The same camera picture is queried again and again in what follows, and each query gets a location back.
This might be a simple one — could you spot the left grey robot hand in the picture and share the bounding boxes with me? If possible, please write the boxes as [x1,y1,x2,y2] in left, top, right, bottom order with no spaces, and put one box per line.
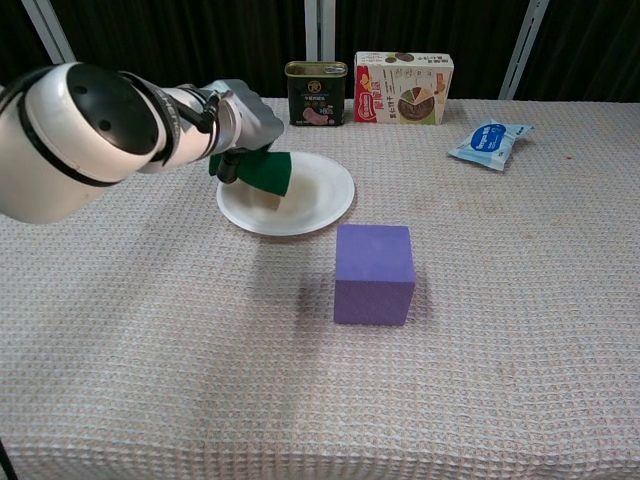
[208,78,285,184]

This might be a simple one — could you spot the green scrubbing sponge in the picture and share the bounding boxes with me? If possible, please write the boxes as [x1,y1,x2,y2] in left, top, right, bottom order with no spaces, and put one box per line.
[208,150,295,211]

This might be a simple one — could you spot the white round plate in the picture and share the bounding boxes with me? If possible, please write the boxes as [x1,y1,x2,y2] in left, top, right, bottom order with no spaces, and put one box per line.
[215,150,356,237]

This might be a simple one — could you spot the dark luncheon meat tin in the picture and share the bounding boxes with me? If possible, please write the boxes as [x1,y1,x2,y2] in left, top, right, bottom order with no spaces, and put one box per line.
[284,60,349,127]

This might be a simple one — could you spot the red white snack box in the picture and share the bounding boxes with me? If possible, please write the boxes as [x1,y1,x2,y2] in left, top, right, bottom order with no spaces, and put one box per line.
[353,50,456,126]

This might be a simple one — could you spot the purple foam cube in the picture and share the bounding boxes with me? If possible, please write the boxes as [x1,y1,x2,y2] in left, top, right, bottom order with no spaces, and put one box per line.
[333,223,418,328]

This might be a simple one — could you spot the beige waffle tablecloth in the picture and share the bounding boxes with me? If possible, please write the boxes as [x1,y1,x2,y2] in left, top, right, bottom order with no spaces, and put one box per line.
[0,96,640,480]

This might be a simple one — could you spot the blue white wet wipes pack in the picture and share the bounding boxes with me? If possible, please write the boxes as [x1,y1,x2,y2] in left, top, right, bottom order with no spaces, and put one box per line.
[447,117,534,173]

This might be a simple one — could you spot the grey metal frame post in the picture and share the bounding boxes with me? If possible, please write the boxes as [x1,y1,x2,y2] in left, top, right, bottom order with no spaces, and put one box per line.
[20,0,77,65]
[315,0,337,64]
[498,0,550,101]

